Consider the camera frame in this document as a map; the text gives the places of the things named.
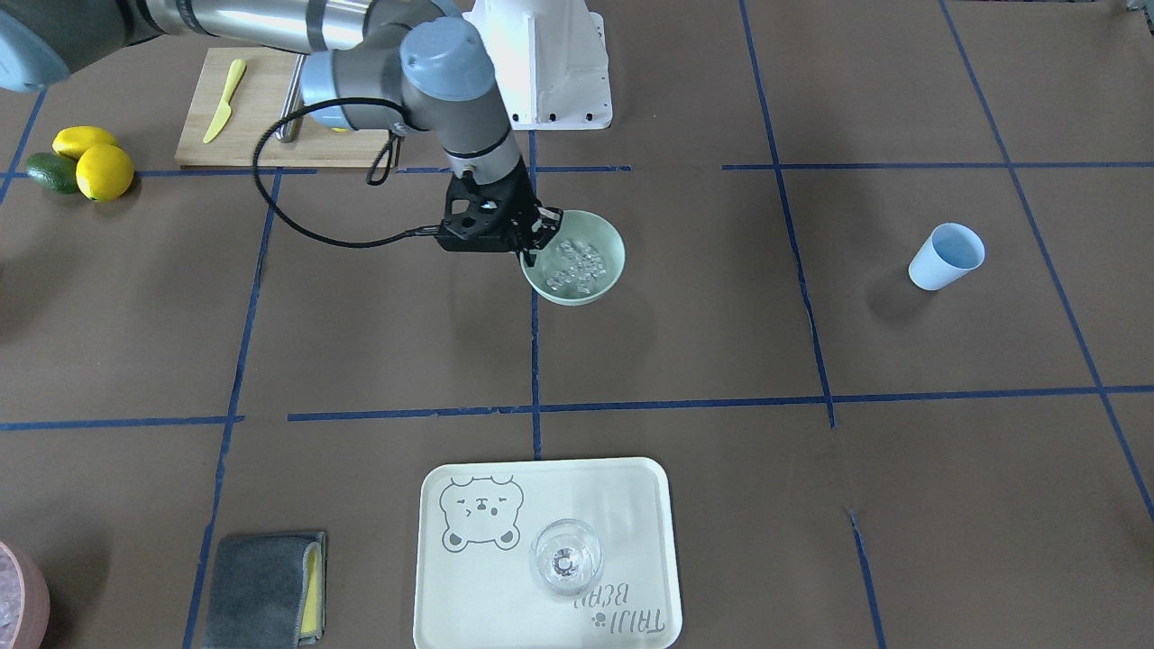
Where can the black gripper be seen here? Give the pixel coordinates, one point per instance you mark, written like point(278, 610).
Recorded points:
point(517, 205)

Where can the mint green bowl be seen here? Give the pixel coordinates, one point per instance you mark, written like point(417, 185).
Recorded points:
point(578, 225)

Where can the light blue plastic cup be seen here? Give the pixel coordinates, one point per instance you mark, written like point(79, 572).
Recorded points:
point(950, 252)

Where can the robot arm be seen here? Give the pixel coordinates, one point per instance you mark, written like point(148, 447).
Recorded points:
point(404, 67)

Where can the ice cubes in bowl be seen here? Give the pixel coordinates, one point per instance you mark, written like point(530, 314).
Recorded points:
point(574, 269)

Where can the pink bowl with ice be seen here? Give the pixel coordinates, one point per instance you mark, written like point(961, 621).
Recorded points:
point(26, 600)

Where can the clear wine glass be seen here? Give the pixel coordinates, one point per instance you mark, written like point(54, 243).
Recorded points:
point(567, 558)

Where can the wooden cutting board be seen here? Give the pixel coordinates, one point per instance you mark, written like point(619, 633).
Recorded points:
point(257, 103)

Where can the yellow plastic knife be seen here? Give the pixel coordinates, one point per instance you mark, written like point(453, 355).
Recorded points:
point(224, 109)

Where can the cream bear serving tray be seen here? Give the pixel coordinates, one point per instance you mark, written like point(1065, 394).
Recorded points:
point(474, 582)

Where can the yellow lemon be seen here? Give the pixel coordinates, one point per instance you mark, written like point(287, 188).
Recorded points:
point(104, 173)
point(74, 141)

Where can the grey folded cloth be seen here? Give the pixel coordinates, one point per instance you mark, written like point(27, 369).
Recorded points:
point(268, 591)

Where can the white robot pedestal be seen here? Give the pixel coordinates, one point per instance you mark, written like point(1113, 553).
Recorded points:
point(551, 63)

